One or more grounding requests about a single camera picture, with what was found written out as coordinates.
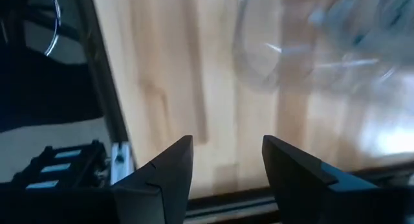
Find thin white curved cable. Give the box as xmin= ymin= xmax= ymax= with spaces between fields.
xmin=44 ymin=0 xmax=63 ymax=57

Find silver aluminium bracket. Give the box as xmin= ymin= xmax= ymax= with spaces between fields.
xmin=111 ymin=141 xmax=135 ymax=185

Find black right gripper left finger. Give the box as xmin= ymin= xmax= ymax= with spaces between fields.
xmin=0 ymin=135 xmax=194 ymax=224

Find clear plastic bin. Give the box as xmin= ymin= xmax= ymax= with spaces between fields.
xmin=230 ymin=0 xmax=414 ymax=96

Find black block with pale slots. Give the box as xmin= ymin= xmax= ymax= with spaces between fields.
xmin=12 ymin=139 xmax=109 ymax=190

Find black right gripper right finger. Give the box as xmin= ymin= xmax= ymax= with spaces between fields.
xmin=261 ymin=135 xmax=414 ymax=224

